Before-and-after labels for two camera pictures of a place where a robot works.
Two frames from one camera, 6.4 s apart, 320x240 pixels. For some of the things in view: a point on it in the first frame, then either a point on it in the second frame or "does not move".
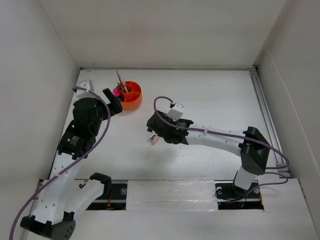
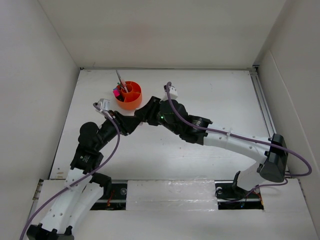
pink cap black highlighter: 116,93 does not move
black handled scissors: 122,84 does not move
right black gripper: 164,114 → 147,112
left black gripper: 115,106 → 127,123
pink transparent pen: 125,86 does not move
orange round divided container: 132,100 does not move
